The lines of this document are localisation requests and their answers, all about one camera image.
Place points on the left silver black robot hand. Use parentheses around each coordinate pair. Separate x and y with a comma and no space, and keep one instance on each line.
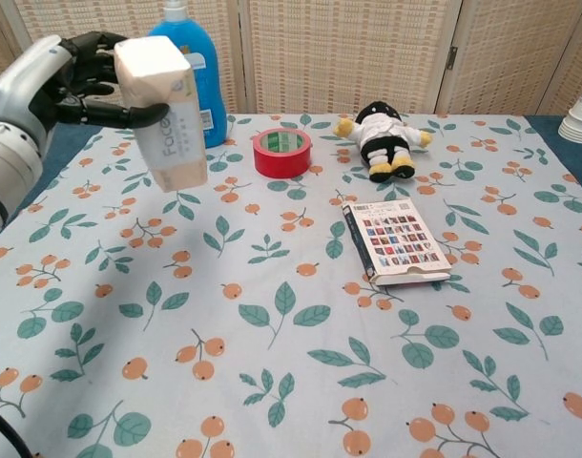
(28,81)

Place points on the white Face tissue pack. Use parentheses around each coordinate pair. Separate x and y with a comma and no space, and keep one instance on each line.
(152,71)

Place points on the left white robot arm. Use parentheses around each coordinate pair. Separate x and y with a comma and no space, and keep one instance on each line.
(5,162)

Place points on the white card box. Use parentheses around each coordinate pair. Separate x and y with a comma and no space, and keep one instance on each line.
(401,243)

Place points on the blue detergent pump bottle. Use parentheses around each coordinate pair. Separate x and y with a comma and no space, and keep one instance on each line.
(211,86)

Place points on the red tape roll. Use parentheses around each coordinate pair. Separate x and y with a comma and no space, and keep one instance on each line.
(281,164)

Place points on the woven folding screen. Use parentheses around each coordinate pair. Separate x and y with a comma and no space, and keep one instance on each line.
(343,57)

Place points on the black and white plush doll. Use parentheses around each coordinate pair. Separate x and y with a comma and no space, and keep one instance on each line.
(384,133)

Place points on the floral leaf and berry tablecloth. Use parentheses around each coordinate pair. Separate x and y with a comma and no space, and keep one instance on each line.
(291,334)

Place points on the brass screen hinge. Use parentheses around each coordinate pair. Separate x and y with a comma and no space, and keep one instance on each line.
(452,58)

